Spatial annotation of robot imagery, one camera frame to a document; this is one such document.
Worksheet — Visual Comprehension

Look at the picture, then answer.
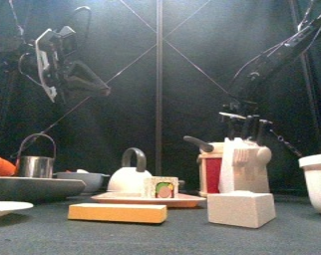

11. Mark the white wooden knife block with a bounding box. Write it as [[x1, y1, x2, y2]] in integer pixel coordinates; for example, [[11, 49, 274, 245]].
[[217, 136, 274, 194]]

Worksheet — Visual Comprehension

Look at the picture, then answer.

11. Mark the red white wooden box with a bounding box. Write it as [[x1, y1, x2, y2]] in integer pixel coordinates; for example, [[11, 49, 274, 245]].
[[197, 141, 225, 198]]

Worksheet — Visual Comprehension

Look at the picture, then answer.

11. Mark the small grey bowl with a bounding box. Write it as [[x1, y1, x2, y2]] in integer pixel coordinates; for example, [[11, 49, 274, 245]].
[[54, 168, 111, 194]]

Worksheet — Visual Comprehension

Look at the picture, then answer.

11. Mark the orange toy food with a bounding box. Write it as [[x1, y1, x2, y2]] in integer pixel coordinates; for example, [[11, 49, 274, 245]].
[[0, 154, 17, 177]]

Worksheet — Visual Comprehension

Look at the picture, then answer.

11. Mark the toy sushi roll cube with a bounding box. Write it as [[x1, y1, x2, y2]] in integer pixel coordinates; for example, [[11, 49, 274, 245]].
[[143, 175, 181, 200]]

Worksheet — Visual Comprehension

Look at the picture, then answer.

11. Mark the pink plate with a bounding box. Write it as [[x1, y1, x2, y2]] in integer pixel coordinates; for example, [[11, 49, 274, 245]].
[[91, 191, 207, 209]]

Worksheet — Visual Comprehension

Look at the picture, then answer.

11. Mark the white wooden cube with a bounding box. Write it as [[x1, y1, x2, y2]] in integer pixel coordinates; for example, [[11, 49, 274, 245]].
[[205, 190, 278, 229]]

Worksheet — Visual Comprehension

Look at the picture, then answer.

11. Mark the large grey dish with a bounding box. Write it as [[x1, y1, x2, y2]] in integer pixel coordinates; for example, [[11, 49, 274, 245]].
[[0, 175, 88, 202]]

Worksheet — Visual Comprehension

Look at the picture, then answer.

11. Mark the yellow wooden block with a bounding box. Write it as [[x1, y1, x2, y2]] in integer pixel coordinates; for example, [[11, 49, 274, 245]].
[[67, 202, 169, 224]]

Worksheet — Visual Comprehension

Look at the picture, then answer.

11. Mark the white plate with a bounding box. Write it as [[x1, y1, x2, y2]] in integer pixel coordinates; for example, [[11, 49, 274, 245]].
[[0, 200, 36, 221]]

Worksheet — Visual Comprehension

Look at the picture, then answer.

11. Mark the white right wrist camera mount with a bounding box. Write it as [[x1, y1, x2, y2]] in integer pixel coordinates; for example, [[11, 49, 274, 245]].
[[218, 111, 249, 121]]

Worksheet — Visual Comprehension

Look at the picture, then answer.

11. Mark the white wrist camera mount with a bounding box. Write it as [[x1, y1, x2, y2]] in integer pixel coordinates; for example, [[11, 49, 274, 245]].
[[35, 25, 78, 104], [218, 111, 249, 121]]

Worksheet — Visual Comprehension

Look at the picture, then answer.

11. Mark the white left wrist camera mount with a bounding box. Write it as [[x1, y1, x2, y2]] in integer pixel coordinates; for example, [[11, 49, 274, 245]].
[[35, 25, 78, 104]]

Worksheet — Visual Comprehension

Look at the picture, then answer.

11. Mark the thin frame brace wire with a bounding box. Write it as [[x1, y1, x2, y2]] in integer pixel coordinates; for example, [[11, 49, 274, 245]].
[[9, 0, 213, 158], [119, 0, 234, 98]]

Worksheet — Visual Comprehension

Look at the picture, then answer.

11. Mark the toy pan grey handle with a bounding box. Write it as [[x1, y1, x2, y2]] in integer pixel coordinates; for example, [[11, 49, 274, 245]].
[[182, 134, 215, 153]]

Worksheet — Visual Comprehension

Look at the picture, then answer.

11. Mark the toy knife riveted black handle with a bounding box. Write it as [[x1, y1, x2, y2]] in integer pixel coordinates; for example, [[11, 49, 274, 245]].
[[268, 127, 304, 158]]

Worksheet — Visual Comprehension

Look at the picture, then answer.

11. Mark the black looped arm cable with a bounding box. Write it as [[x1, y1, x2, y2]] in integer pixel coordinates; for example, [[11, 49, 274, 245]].
[[68, 5, 94, 54]]

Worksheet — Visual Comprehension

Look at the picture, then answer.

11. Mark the dark metal frame pole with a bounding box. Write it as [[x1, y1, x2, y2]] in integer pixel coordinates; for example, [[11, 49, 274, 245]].
[[289, 0, 321, 152]]

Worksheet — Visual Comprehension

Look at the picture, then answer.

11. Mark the grey metal frame pole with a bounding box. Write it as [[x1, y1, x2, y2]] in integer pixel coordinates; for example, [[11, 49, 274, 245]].
[[155, 0, 165, 177]]

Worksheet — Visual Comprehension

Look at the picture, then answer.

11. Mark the small metal bucket with handle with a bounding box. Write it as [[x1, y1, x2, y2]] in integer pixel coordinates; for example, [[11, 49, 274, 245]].
[[16, 131, 59, 179]]

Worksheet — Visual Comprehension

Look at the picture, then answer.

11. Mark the white kettle grey handle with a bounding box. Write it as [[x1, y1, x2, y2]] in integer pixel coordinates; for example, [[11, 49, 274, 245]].
[[107, 146, 155, 194]]

